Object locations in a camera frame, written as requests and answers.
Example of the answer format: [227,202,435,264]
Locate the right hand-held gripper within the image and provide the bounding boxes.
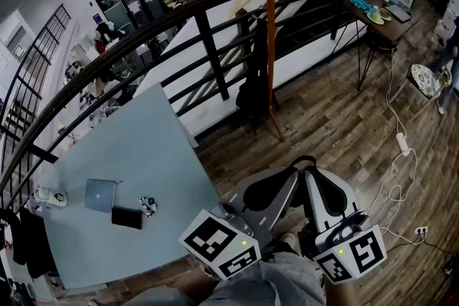
[303,167,387,285]

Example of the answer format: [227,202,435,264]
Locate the wooden side table metal legs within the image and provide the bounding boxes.
[342,0,419,92]

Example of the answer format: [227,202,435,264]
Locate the silver laptop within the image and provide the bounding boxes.
[85,178,118,214]

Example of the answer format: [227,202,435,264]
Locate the person's left forearm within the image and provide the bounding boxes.
[157,267,230,306]

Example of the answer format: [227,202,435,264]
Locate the person's black trousers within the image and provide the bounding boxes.
[265,225,316,261]

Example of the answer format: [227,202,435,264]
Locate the green bowl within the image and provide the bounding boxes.
[366,9,385,26]

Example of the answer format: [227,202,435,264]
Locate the person's white shoe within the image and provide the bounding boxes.
[278,231,299,245]

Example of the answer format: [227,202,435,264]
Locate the white power strip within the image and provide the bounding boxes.
[395,131,412,158]

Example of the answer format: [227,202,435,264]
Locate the white cable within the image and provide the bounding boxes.
[365,46,420,237]

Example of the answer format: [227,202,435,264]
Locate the person's gray shirt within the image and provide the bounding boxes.
[125,250,326,306]

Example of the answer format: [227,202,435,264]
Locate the black jacket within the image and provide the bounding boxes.
[0,206,55,280]

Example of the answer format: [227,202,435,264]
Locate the black fabric bag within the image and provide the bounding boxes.
[235,20,273,119]

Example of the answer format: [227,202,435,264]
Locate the black metal stair railing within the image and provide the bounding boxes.
[0,0,392,212]

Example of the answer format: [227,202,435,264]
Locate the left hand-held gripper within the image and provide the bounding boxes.
[178,168,301,280]

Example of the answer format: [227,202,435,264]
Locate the white printed mug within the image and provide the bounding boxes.
[35,186,68,207]

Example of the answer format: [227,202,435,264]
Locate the light blue table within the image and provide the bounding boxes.
[37,82,222,290]

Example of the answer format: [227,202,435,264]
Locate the teal cloth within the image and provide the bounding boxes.
[349,0,374,14]

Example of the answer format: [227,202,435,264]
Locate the person's right forearm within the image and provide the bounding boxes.
[322,279,361,306]

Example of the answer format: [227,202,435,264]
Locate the gray laptop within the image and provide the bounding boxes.
[385,4,413,23]

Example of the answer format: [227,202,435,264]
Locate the wooden coat stand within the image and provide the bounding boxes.
[247,0,295,144]

